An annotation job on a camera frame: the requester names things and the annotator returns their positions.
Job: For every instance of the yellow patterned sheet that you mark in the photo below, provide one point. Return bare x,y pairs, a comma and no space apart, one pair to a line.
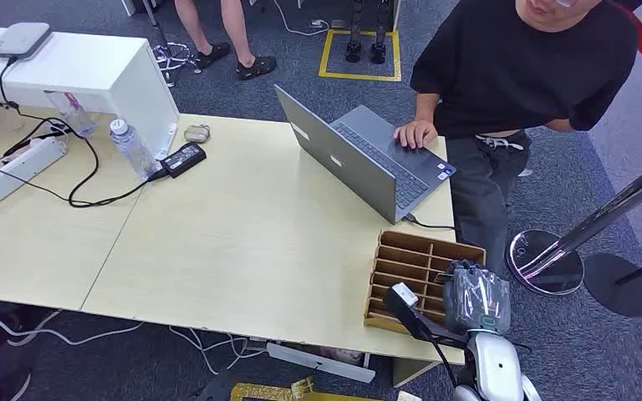
265,392

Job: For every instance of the clear water bottle red label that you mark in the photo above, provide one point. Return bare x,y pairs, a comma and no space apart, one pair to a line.
72,113

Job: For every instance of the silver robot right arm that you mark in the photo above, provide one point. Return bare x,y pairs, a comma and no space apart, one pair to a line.
495,365

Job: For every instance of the grey router box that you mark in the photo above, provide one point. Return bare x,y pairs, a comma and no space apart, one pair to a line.
21,40

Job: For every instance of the person in black sandals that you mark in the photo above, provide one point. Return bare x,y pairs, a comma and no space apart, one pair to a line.
232,33

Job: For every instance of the clear water bottle white cap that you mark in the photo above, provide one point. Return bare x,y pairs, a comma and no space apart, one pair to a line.
132,149

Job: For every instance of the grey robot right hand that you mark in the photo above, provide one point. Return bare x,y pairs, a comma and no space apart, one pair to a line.
473,301

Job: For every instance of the black robot legs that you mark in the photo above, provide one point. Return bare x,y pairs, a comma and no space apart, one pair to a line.
377,39

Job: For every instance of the brown cardboard slot organizer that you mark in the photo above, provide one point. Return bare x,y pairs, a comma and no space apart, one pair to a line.
409,265

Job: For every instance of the black power adapter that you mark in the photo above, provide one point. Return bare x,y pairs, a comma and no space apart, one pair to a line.
183,159

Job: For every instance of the person's right hand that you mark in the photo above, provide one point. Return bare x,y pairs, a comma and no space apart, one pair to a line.
415,134

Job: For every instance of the white desk riser shelf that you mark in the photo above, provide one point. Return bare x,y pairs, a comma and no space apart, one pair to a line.
77,72

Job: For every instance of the chrome stanchion post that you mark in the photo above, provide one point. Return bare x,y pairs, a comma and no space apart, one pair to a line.
553,260

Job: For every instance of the grey laptop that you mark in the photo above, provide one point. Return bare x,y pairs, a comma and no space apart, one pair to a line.
354,160

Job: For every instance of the black and white wrist camera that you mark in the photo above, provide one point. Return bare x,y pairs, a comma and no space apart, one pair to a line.
404,301

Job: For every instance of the beige earbuds case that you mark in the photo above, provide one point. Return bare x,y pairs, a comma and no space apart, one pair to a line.
197,133

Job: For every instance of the white bar under table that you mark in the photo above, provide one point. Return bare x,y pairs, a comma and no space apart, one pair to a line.
321,362

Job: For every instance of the metal tripod base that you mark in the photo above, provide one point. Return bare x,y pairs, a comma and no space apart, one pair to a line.
174,58

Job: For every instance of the white power strip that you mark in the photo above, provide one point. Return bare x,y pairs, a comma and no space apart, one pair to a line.
16,171

